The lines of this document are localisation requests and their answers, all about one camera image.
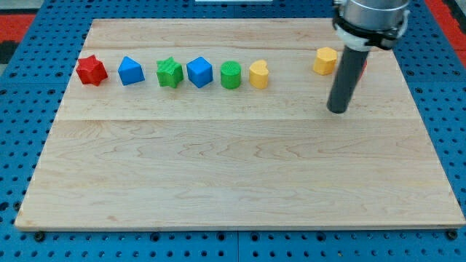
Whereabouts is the yellow hexagon block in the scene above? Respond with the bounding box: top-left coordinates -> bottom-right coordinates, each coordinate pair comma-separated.
312,47 -> 338,76

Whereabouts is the blue cube block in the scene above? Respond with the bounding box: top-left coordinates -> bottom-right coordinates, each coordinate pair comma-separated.
186,57 -> 213,88

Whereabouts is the blue triangle block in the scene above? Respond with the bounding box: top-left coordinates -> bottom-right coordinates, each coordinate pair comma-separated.
117,56 -> 145,86

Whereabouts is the yellow heart block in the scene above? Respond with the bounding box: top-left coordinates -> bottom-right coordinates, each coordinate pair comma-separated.
249,60 -> 269,89

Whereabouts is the green star block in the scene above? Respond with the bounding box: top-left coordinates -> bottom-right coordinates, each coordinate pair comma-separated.
157,57 -> 184,88

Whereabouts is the wooden board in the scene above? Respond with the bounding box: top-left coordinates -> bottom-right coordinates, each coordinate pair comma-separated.
15,19 -> 465,231

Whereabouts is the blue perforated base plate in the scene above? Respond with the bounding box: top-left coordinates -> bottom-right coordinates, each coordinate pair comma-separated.
1,1 -> 465,261

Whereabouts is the green cylinder block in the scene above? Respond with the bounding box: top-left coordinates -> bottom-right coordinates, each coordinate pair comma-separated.
221,60 -> 241,90

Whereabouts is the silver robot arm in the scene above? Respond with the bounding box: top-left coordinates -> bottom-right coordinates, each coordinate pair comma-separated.
332,0 -> 410,52

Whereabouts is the red block behind rod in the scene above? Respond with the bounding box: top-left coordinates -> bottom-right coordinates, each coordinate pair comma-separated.
358,60 -> 368,81

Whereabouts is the red star block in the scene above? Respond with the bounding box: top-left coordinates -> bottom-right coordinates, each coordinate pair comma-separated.
76,55 -> 108,87

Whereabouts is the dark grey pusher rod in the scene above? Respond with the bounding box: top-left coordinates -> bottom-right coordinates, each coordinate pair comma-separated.
327,46 -> 369,114

